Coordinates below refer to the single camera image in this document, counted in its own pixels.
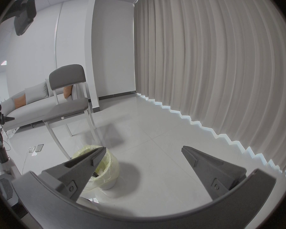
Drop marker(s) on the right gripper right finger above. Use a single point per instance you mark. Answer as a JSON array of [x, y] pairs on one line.
[[216, 175]]

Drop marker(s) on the yellow plastic bag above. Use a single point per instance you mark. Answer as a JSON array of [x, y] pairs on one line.
[[109, 166]]

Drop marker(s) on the white trash bin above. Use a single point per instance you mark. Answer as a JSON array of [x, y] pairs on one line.
[[108, 186]]

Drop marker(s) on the black plastic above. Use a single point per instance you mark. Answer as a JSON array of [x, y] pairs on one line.
[[94, 174]]

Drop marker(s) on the white sofa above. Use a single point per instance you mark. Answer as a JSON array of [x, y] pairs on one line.
[[26, 114]]

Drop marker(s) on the white chair grey seat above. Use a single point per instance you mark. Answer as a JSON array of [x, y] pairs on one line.
[[66, 74]]

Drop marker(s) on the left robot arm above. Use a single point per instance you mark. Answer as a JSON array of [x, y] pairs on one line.
[[2, 156]]

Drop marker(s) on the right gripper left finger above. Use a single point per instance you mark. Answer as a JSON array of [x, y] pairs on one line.
[[71, 175]]

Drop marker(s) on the white cushion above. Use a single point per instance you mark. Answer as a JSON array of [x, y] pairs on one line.
[[37, 92], [48, 87]]

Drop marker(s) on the orange cushion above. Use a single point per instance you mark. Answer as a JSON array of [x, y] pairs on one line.
[[20, 101], [68, 92]]

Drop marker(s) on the white curtain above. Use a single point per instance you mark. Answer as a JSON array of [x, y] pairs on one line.
[[205, 56]]

